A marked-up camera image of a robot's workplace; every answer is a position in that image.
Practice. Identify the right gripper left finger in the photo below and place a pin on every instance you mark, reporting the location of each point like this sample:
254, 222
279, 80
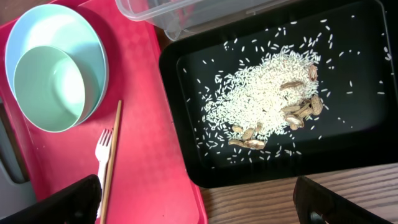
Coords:
77, 203

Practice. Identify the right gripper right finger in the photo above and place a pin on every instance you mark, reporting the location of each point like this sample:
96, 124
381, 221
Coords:
315, 203

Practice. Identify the mint green bowl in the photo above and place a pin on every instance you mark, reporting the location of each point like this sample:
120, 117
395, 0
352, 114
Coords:
52, 90

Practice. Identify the rice and peanut shells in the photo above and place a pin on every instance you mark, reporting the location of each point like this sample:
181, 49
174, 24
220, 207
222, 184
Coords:
277, 95

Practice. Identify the grey dishwasher rack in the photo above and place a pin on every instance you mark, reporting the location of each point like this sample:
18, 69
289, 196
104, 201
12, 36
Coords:
16, 189

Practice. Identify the white plastic fork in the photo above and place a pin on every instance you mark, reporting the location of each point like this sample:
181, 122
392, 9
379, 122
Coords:
102, 152

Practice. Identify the wooden chopstick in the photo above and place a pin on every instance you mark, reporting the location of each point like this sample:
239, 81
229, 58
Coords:
109, 171

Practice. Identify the red plastic tray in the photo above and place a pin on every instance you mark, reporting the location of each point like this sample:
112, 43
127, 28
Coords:
150, 183

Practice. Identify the black tray bin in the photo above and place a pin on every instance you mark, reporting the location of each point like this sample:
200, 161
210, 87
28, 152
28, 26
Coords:
357, 42

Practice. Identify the light blue plate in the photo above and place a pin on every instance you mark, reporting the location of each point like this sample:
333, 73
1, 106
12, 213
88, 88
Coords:
63, 28

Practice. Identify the clear plastic bin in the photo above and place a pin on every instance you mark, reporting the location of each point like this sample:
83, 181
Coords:
182, 18

